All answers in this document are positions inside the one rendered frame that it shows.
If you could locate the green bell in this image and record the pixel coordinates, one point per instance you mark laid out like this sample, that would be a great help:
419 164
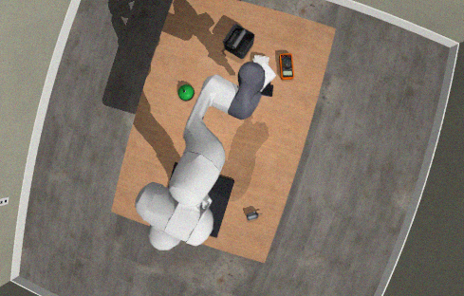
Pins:
187 93

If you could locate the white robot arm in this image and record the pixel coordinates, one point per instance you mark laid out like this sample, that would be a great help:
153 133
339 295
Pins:
201 162

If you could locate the orange digital multimeter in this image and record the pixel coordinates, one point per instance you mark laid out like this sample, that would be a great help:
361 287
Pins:
286 64

